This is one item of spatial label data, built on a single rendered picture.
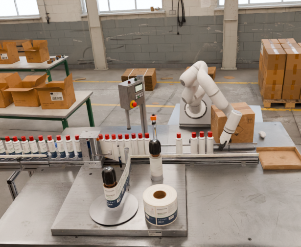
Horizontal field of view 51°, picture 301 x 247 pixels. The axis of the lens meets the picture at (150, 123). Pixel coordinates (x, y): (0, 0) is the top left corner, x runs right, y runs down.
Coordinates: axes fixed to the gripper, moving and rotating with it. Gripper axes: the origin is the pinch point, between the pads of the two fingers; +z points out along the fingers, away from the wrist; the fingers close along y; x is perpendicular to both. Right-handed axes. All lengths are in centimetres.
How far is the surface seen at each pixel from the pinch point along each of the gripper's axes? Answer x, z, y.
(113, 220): -64, 29, 72
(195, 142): -20.8, 0.1, 3.0
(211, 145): -8.5, -1.3, 2.8
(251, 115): 19.0, -23.9, -22.8
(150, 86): -60, 111, -387
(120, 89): -85, -21, -3
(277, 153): 46.5, -5.1, -9.0
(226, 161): 6.5, 7.0, 5.4
